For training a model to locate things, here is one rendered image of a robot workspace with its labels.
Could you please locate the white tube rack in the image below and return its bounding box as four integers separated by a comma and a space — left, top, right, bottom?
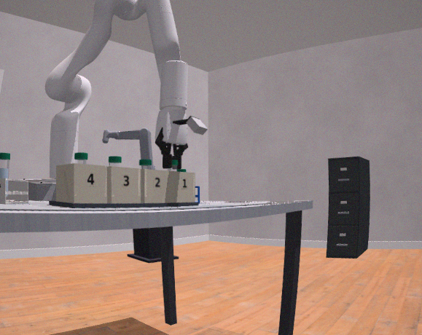
0, 178, 28, 204

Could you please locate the beige bucket adapter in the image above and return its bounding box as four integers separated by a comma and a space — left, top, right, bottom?
107, 166, 141, 203
56, 163, 107, 203
170, 171, 195, 202
141, 169, 170, 203

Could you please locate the green tube cap with orange dot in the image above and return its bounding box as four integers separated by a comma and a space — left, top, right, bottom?
74, 153, 87, 164
139, 159, 152, 170

